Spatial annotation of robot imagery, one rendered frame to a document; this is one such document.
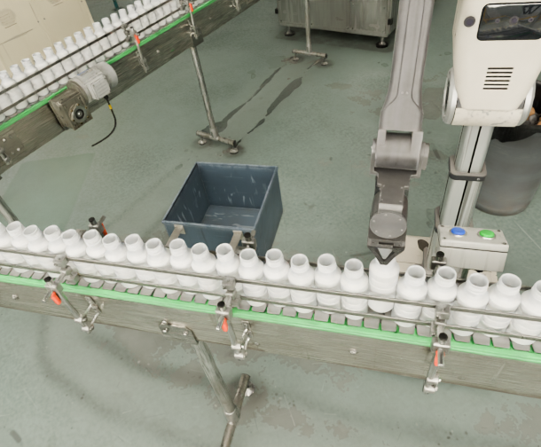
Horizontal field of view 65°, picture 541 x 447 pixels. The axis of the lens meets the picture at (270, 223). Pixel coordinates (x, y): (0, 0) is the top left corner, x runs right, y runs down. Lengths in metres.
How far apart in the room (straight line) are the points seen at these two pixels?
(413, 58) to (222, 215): 1.15
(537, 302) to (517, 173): 1.66
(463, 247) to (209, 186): 0.98
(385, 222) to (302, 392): 1.43
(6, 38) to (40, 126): 2.54
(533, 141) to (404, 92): 1.79
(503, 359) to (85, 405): 1.80
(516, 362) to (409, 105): 0.62
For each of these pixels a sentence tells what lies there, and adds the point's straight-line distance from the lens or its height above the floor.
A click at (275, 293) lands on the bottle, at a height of 1.06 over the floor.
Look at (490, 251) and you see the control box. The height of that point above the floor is 1.11.
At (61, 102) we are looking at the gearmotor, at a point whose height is 1.00.
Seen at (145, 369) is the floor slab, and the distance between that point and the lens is 2.25.
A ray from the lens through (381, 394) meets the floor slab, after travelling 2.03.
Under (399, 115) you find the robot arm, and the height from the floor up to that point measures 1.50.
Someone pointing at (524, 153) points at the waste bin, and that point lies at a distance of 2.48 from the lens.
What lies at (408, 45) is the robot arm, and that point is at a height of 1.59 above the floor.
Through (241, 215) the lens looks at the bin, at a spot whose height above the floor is 0.73.
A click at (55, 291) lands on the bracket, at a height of 1.07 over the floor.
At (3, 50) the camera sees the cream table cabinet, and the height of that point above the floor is 0.53.
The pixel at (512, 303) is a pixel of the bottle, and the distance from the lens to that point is 0.95.
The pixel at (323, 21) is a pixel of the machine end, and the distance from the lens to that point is 4.73.
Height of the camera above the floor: 1.87
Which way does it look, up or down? 45 degrees down
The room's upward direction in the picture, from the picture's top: 10 degrees counter-clockwise
